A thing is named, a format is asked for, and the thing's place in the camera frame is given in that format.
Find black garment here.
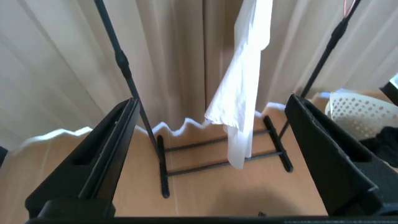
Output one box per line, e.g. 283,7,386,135
359,125,398,169

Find pink clothes hanger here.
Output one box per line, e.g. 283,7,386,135
343,0,358,18

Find white printed t-shirt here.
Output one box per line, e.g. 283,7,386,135
203,0,274,170

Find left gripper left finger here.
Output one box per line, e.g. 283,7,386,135
24,98,141,218

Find black clothes rack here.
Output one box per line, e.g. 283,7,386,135
93,0,363,199

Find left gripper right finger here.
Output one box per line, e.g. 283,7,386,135
285,93,398,217

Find white laundry basket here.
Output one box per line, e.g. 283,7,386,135
324,91,398,142

